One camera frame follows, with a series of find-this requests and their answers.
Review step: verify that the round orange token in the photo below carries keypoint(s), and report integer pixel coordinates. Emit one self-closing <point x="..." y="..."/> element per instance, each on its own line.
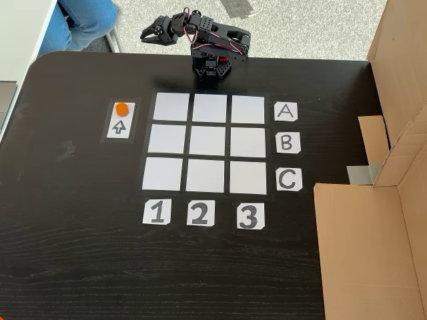
<point x="120" y="109"/>

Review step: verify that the white nine-square grid sheet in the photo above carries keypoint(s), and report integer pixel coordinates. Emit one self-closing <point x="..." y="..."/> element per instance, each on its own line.
<point x="207" y="140"/>

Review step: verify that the white metal furniture leg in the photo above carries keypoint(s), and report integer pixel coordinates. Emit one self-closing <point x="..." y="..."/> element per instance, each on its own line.
<point x="113" y="41"/>

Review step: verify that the red and black clamp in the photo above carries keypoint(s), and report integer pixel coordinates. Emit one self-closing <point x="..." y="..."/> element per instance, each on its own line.
<point x="221" y="60"/>

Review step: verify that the grey floor tape patch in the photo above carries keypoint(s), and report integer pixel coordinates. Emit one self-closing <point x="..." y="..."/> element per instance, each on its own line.
<point x="238" y="6"/>

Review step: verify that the person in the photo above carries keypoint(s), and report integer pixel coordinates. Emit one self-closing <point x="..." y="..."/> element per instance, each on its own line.
<point x="86" y="20"/>

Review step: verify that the white arrow paper sheet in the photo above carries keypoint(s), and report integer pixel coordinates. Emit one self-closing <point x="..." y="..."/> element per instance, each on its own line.
<point x="118" y="128"/>

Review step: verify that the white desk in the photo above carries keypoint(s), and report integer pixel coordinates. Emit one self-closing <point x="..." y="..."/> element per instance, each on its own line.
<point x="23" y="33"/>

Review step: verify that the paper sheet letter A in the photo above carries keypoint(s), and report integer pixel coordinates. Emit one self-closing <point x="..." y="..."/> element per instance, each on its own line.
<point x="286" y="112"/>

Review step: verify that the paper sheet letter B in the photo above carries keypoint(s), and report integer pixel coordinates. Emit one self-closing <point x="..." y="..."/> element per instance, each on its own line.
<point x="288" y="142"/>

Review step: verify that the paper sheet number 1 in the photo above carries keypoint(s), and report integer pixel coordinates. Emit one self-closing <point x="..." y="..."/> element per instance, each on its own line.
<point x="156" y="212"/>

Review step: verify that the paper sheet number 2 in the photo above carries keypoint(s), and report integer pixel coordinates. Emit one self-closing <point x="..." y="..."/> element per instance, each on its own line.
<point x="201" y="212"/>

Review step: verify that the paper sheet letter C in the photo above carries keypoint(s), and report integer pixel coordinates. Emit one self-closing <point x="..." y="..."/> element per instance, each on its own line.
<point x="289" y="179"/>

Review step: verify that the paper sheet number 3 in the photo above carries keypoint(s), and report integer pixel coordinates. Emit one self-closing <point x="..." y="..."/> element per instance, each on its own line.
<point x="251" y="216"/>

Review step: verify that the brown cardboard panel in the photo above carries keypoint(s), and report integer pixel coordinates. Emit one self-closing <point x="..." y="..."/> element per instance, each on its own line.
<point x="360" y="250"/>
<point x="400" y="50"/>

